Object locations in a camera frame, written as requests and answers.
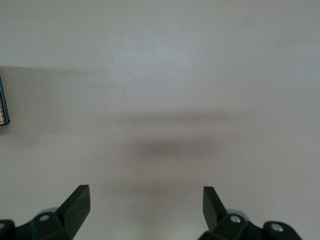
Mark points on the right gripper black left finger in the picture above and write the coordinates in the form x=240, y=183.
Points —
x=72, y=212

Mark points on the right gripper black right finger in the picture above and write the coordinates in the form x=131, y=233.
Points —
x=212, y=212

